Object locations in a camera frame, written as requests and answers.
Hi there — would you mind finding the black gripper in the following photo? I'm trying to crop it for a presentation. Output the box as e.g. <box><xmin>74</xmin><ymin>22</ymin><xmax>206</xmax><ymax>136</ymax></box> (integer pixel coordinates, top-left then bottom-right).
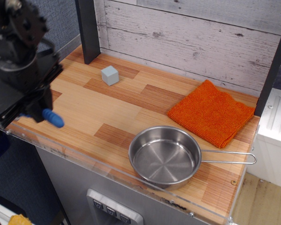
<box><xmin>0</xmin><ymin>51</ymin><xmax>62</xmax><ymax>129</ymax></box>

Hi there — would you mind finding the blue handled metal spoon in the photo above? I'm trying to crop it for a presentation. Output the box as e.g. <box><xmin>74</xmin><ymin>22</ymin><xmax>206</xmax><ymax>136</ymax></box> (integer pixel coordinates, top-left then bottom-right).
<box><xmin>17</xmin><ymin>109</ymin><xmax>65</xmax><ymax>128</ymax></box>

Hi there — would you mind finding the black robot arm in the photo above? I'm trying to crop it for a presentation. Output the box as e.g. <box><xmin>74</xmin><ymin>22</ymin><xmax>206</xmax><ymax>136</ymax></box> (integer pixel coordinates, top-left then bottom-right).
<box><xmin>0</xmin><ymin>0</ymin><xmax>64</xmax><ymax>129</ymax></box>

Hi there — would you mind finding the clear acrylic table guard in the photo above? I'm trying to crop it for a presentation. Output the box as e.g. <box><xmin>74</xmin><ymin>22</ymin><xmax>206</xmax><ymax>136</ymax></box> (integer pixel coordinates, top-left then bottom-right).
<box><xmin>0</xmin><ymin>34</ymin><xmax>260</xmax><ymax>225</ymax></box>

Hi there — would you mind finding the grey cube block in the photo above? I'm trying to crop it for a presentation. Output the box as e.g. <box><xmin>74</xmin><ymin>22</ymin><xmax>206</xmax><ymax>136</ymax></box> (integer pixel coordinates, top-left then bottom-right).
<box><xmin>101</xmin><ymin>66</ymin><xmax>119</xmax><ymax>86</ymax></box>

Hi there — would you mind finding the grey control panel with buttons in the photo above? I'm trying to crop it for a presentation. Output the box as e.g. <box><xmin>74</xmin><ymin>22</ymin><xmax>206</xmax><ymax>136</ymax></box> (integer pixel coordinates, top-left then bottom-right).
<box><xmin>86</xmin><ymin>188</ymin><xmax>144</xmax><ymax>225</ymax></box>

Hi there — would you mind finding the stainless steel pan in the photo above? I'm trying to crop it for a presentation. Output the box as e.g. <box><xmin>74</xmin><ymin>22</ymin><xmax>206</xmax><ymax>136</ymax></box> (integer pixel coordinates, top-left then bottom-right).
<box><xmin>128</xmin><ymin>126</ymin><xmax>257</xmax><ymax>190</ymax></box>

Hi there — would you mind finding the orange knitted cloth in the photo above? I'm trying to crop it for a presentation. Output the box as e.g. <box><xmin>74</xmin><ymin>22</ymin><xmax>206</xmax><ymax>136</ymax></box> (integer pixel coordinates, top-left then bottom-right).
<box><xmin>167</xmin><ymin>80</ymin><xmax>255</xmax><ymax>149</ymax></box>

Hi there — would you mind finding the white aluminium box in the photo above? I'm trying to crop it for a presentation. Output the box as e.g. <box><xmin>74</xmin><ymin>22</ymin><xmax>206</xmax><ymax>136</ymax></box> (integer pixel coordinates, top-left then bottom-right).
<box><xmin>247</xmin><ymin>88</ymin><xmax>281</xmax><ymax>187</ymax></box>

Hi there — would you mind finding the dark left vertical post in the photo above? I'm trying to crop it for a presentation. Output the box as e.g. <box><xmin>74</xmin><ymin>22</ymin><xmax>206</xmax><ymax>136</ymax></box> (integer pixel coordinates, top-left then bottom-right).
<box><xmin>75</xmin><ymin>0</ymin><xmax>101</xmax><ymax>64</ymax></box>

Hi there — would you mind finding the dark vertical post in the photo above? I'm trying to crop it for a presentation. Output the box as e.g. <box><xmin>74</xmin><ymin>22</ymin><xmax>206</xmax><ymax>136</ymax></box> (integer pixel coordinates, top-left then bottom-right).
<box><xmin>75</xmin><ymin>0</ymin><xmax>101</xmax><ymax>64</ymax></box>
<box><xmin>254</xmin><ymin>38</ymin><xmax>281</xmax><ymax>117</ymax></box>

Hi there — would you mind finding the dark right vertical post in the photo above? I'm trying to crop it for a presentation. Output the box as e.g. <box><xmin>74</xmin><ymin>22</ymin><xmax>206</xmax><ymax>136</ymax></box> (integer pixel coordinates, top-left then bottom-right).
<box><xmin>254</xmin><ymin>38</ymin><xmax>281</xmax><ymax>117</ymax></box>

